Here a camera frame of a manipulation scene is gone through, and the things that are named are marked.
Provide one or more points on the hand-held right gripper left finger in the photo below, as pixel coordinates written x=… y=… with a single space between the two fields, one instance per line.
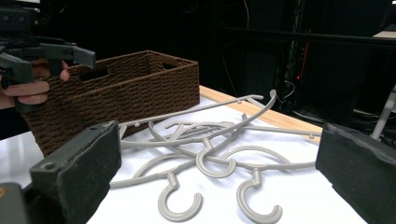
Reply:
x=77 y=174

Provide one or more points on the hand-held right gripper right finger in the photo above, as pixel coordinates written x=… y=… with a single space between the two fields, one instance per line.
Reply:
x=358 y=174

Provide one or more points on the brown woven basket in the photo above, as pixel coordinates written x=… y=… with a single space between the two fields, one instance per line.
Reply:
x=124 y=93

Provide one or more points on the grey plastic clothes hanger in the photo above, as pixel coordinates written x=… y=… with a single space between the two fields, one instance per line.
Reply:
x=214 y=174
x=256 y=178
x=172 y=181

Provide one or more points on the white table mat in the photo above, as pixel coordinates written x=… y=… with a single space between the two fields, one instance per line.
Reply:
x=299 y=199

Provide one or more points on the white metal desk frame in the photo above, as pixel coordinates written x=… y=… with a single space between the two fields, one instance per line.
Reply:
x=384 y=115

